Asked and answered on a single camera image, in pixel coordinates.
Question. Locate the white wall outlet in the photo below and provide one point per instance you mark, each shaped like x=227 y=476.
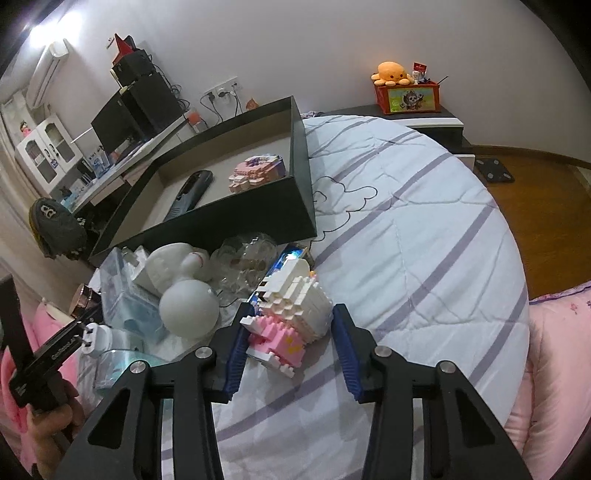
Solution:
x=226 y=87

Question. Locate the black remote control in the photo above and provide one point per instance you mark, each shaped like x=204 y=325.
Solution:
x=189 y=194

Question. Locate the large black speaker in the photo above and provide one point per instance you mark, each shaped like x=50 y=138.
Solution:
x=152 y=104

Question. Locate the white air conditioner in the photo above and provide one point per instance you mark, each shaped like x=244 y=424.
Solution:
x=46 y=69

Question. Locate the person's left hand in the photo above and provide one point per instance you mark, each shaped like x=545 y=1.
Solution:
x=44 y=429

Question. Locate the small red white figure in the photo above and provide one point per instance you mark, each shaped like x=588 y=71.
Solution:
x=420 y=71

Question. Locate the beige curtain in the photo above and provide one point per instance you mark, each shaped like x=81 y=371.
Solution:
x=11 y=207

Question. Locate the white striped quilt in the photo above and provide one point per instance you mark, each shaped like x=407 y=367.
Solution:
x=415 y=254

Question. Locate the pink floral blanket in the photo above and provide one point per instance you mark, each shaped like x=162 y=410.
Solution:
x=558 y=369

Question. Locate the black monitor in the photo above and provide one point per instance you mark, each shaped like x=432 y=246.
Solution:
x=117 y=122

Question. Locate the blue packet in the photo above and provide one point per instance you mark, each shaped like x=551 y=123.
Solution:
x=295 y=254

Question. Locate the red printed storage box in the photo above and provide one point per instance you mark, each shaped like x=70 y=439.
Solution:
x=411 y=99

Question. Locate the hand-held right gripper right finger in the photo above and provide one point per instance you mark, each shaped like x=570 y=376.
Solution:
x=346 y=350

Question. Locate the orange octopus plush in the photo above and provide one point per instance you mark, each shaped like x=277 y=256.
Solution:
x=392 y=73

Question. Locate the white pink brick figure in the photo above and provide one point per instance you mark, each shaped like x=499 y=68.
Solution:
x=291 y=304

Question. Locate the small orange figurine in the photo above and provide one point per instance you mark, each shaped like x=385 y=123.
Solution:
x=251 y=104

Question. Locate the large black box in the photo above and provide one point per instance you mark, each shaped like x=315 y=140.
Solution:
x=277 y=212

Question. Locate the black floor scale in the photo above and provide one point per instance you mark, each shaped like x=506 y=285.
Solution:
x=494 y=170

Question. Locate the small black speaker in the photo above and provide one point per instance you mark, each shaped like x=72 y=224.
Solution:
x=134 y=64

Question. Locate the dark jacket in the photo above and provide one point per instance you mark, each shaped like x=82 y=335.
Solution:
x=55 y=226

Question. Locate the orange cap bottle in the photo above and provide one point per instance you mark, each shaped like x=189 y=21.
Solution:
x=195 y=120

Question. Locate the white glass door cabinet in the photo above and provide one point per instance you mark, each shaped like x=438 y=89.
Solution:
x=46 y=152

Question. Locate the red pointed box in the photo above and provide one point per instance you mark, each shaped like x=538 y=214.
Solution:
x=122 y=48

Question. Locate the white power adapter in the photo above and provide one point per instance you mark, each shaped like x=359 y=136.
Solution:
x=94 y=339

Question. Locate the pink purple brick model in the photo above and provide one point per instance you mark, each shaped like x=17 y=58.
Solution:
x=256 y=170

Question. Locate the blue white carton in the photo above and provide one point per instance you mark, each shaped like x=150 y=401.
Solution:
x=99 y=161

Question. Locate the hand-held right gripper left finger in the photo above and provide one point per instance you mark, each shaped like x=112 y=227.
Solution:
x=235 y=350

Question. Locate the white desk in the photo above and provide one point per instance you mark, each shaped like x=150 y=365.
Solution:
x=120 y=170

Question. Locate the clear plastic box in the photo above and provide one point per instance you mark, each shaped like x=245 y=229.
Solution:
x=124 y=300

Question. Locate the pink pillow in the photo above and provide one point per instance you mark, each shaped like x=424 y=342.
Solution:
x=46 y=323

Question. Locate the clear glass jar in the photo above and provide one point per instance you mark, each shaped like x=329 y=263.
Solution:
x=244 y=258

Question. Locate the white round toy figure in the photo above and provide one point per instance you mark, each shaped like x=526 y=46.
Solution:
x=184 y=286

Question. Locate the small doll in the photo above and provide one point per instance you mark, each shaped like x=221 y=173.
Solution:
x=25 y=129

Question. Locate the teal round case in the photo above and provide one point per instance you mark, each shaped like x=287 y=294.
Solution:
x=115 y=364

